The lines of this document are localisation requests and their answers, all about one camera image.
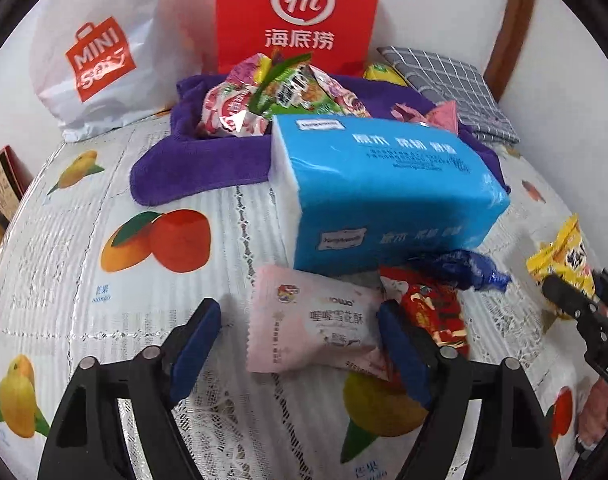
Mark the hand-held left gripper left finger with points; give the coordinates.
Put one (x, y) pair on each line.
(194, 350)

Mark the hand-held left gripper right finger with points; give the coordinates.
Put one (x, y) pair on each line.
(403, 355)

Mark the pale pink pastry packet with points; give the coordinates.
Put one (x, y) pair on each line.
(314, 320)

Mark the blue foil candy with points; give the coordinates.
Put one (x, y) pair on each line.
(458, 267)

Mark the small pink triangular packet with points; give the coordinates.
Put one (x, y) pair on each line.
(443, 117)

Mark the pink and red snack packet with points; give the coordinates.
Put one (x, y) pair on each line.
(229, 112)

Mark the pink and yellow snack packet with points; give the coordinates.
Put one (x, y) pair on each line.
(244, 72)

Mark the person's right hand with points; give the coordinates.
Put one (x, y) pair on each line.
(598, 415)

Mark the blue tissue pack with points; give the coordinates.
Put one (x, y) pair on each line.
(383, 195)

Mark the purple towel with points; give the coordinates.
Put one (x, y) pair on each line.
(209, 170)

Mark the grey checked folded cloth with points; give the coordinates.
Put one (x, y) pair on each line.
(458, 85)

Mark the red edged patterned box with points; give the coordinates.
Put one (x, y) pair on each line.
(4, 180)

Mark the yellow and green snack packet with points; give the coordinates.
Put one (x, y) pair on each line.
(383, 74)

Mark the white plastic shopping bag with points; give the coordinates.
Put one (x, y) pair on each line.
(154, 70)

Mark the red paper bag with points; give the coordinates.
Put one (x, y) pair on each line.
(344, 10)

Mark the brown wooden door frame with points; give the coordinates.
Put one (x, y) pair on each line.
(513, 25)

